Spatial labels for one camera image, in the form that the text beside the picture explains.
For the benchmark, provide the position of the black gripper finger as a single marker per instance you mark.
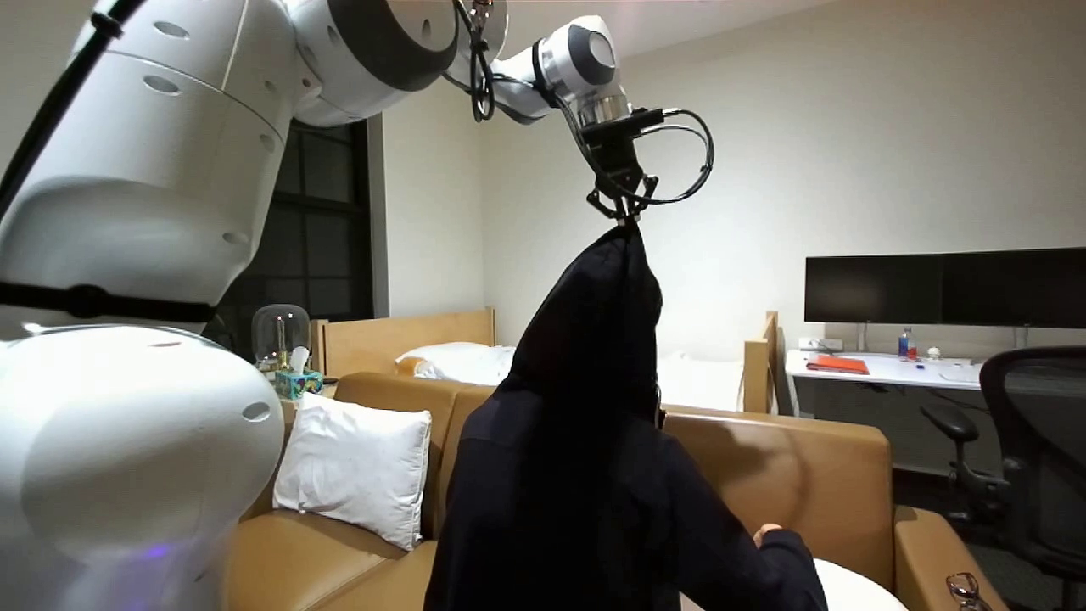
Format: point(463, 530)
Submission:
point(638, 199)
point(603, 200)

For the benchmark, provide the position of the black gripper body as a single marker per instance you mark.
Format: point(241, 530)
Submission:
point(617, 158)

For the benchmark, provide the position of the black hoodie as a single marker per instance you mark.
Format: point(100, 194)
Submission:
point(580, 452)

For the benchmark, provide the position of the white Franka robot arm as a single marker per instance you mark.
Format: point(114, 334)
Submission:
point(138, 452)

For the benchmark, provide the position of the person's right hand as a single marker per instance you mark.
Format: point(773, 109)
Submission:
point(767, 530)

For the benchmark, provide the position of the red flat desk item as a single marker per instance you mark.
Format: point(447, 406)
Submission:
point(835, 365)

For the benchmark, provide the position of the dark framed window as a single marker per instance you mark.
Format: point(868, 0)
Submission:
point(318, 226)

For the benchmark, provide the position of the white desk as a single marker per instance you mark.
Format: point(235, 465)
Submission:
point(884, 370)

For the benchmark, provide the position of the small blue bottle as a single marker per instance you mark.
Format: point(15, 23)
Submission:
point(903, 344)

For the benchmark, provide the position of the black flat monitor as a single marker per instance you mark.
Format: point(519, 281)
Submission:
point(939, 290)

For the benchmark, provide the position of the tan leather sofa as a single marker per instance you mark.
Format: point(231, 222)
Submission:
point(815, 475)

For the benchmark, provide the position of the clear glass dome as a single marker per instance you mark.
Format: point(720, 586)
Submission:
point(280, 325)

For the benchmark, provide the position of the teal tissue box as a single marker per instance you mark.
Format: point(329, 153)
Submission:
point(295, 379)

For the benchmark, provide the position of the white sofa pillow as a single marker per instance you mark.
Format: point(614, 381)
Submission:
point(359, 470)

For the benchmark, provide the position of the black office chair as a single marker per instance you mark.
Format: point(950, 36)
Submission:
point(1038, 452)

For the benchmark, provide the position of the metal item on armrest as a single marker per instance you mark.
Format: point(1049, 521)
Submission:
point(967, 591)

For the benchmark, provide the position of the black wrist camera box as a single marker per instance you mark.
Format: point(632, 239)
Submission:
point(627, 119)

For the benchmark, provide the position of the wooden bed post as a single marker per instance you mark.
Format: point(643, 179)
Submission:
point(761, 367)

